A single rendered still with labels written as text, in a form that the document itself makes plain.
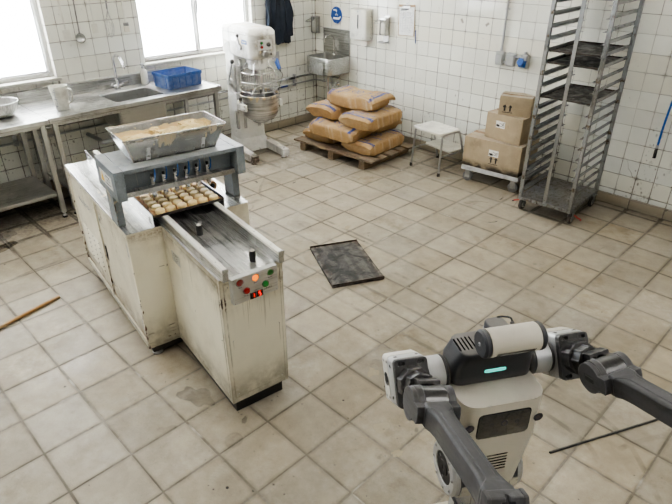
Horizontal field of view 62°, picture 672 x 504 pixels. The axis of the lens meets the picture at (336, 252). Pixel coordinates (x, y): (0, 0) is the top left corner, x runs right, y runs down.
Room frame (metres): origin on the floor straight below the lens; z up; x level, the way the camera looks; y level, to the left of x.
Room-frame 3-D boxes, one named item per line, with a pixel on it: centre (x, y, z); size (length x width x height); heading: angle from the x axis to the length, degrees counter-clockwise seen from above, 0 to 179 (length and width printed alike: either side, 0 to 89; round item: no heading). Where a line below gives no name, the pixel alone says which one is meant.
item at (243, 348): (2.51, 0.60, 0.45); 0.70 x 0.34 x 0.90; 36
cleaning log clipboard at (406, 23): (6.61, -0.78, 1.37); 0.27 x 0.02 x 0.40; 45
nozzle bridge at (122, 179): (2.92, 0.90, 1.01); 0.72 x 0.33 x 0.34; 126
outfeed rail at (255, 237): (3.09, 0.85, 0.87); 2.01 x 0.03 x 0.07; 36
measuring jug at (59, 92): (4.87, 2.37, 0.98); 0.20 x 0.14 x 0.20; 85
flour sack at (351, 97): (6.30, -0.26, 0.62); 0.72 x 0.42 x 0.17; 51
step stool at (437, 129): (5.79, -1.11, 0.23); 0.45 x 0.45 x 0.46; 37
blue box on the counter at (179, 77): (5.79, 1.60, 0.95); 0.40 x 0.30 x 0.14; 138
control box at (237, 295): (2.21, 0.38, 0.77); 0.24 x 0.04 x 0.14; 126
